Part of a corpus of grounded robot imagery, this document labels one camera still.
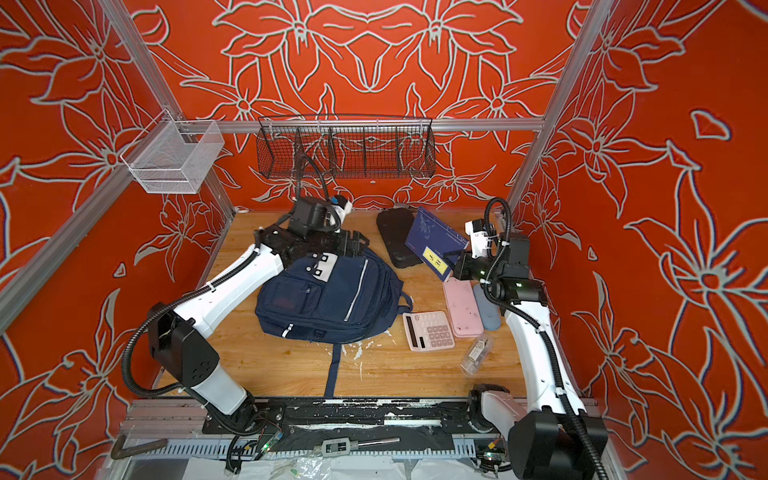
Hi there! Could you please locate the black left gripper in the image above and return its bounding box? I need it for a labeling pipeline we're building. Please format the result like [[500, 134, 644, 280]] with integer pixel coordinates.
[[308, 226, 371, 256]]

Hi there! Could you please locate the purple notebook yellow label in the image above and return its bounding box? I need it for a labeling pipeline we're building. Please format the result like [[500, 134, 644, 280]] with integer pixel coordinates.
[[405, 207, 469, 282]]

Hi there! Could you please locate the grey blue glasses case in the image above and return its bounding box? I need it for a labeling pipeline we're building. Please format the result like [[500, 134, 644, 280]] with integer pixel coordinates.
[[473, 283, 502, 331]]

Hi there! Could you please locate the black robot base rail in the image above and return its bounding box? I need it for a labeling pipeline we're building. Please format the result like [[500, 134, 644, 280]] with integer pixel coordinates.
[[202, 397, 523, 436]]

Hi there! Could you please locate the pink white calculator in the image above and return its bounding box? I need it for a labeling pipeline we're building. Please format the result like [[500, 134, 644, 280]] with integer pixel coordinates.
[[402, 311, 455, 352]]

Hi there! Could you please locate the black wire wall basket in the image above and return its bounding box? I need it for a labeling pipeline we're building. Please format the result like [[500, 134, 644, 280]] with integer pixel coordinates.
[[255, 115, 437, 179]]

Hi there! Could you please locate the pink pencil case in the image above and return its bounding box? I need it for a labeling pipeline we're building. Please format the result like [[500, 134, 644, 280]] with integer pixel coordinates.
[[443, 277, 484, 338]]

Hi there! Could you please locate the black hard zip case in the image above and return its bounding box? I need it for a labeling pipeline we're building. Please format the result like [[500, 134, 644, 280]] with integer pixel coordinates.
[[376, 207, 422, 269]]

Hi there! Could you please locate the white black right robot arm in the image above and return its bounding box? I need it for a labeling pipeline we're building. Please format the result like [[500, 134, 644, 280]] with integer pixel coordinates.
[[454, 233, 608, 479]]

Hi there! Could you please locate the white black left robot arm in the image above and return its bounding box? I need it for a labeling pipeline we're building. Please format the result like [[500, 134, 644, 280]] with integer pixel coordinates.
[[121, 225, 370, 423]]

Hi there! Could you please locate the white wire mesh basket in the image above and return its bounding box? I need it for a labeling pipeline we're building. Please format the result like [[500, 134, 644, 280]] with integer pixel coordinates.
[[120, 120, 224, 194]]

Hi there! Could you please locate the navy blue student backpack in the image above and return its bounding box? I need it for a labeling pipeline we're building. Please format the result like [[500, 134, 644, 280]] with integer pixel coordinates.
[[255, 249, 413, 398]]

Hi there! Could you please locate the brown bent metal bar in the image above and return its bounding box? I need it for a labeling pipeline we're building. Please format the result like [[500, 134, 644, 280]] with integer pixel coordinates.
[[110, 434, 168, 460]]

